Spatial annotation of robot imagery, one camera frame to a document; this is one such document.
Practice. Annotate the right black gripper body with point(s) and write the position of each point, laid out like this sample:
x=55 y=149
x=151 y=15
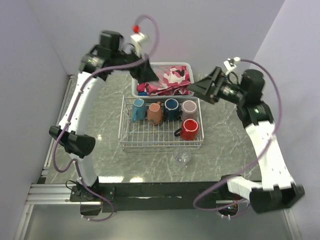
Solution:
x=229 y=92

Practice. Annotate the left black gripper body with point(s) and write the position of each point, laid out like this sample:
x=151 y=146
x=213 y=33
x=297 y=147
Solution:
x=122 y=59

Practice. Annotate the mauve purple mug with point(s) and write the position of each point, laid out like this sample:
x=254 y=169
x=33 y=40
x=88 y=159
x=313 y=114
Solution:
x=188 y=110

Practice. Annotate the light blue mug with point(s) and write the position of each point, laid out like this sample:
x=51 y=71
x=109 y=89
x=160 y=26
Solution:
x=139 y=110

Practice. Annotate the dark blue mug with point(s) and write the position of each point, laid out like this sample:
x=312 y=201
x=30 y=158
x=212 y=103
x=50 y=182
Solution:
x=171 y=109

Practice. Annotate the salmon pink mug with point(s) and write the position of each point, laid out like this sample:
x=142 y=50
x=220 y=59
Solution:
x=154 y=113

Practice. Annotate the red mug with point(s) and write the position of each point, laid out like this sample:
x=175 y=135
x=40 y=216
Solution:
x=188 y=130

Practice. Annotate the clear glass cup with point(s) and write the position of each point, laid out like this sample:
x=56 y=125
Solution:
x=182 y=156
x=160 y=72

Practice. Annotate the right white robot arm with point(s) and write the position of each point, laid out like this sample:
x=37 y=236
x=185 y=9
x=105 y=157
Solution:
x=277 y=189

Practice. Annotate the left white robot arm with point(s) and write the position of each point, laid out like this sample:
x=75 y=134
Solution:
x=95 y=67

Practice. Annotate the pink camouflage cloth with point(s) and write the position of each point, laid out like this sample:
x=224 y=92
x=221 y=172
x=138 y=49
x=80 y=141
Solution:
x=175 y=83

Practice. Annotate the white plastic basket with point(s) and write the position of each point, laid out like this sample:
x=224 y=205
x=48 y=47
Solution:
x=134 y=82

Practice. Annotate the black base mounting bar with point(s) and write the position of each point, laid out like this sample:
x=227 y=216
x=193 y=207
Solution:
x=143 y=196

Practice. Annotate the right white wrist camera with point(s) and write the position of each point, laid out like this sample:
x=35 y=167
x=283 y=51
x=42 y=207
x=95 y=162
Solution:
x=231 y=64

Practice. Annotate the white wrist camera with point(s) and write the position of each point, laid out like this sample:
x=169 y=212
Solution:
x=137 y=40
x=231 y=64

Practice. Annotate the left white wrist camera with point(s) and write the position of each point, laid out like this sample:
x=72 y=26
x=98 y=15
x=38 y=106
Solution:
x=137 y=40

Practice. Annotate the white wire dish rack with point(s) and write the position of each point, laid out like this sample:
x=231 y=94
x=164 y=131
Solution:
x=142 y=134

